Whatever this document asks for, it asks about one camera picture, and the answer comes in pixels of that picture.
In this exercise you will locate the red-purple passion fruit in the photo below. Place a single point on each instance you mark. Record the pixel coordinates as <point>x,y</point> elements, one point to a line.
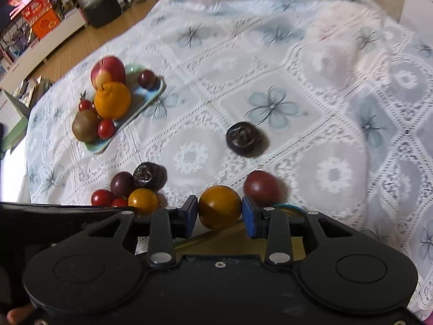
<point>261,188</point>

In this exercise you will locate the dark purple passion fruit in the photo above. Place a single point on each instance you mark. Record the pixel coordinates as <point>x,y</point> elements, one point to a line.
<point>121,183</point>

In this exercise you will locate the green and white box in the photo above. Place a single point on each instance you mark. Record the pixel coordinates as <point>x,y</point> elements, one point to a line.
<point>13,115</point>

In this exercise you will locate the brown kiwi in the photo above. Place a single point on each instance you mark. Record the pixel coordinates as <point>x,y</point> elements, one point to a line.
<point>86,130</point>

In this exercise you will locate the round orange-yellow fruit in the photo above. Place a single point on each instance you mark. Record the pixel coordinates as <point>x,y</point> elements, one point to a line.
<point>143,201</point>
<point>220,207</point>

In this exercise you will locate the white floral lace tablecloth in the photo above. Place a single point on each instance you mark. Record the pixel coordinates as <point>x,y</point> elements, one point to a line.
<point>304,74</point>

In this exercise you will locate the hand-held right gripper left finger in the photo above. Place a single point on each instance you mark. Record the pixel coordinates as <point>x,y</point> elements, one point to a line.
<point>189,218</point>

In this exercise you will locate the dark brown mangosteen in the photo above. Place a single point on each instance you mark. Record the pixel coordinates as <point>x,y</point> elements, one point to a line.
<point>245,139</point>
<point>148,175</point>

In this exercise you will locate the snack packets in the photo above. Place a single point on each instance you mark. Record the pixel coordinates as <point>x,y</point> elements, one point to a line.
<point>30,86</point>

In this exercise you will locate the orange tangerine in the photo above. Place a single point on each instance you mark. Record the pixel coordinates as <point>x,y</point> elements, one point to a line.
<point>112,100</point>

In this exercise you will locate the white cardboard box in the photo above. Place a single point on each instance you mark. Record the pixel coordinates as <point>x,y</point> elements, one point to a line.
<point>417,3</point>

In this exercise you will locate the red gift box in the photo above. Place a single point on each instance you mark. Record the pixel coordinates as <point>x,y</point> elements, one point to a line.
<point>39,5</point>

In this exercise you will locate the red cherry tomato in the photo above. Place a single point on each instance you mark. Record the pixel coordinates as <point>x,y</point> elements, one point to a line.
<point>84,105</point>
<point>119,202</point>
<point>101,197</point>
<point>106,129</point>

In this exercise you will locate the black speaker box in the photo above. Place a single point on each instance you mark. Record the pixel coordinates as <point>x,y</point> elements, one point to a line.
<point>102,9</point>

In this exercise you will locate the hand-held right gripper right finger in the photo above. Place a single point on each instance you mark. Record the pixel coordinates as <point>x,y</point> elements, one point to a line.
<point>249,221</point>

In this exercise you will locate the white low cabinet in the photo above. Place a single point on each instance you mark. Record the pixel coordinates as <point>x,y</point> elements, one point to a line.
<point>44,49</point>

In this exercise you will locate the person's left hand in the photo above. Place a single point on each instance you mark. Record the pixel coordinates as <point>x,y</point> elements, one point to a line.
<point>18,315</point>

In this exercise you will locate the red apple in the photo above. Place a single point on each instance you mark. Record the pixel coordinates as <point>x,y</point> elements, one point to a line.
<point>108,71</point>

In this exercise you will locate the orange-red gift box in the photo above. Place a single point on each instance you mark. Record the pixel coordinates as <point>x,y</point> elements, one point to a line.
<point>46,24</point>

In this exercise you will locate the light green rectangular tray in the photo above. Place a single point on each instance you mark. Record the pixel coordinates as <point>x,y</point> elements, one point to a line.
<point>135,103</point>

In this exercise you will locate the small dark red plum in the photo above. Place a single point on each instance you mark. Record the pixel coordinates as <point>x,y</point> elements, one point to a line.
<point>146,79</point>

